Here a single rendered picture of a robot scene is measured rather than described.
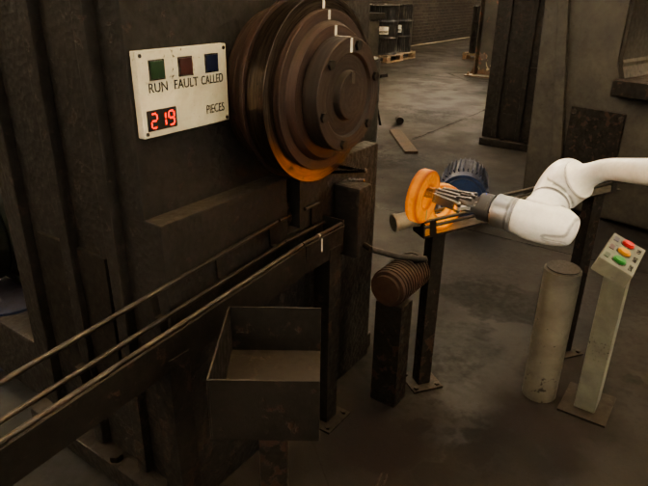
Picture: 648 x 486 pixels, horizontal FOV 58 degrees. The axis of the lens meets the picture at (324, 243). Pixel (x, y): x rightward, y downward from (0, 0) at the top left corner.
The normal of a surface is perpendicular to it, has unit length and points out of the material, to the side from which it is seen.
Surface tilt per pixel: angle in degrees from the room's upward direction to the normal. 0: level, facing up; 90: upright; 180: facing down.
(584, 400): 90
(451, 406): 0
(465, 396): 0
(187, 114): 90
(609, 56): 90
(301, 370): 5
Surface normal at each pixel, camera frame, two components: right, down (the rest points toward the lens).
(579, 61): -0.76, 0.26
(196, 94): 0.82, 0.25
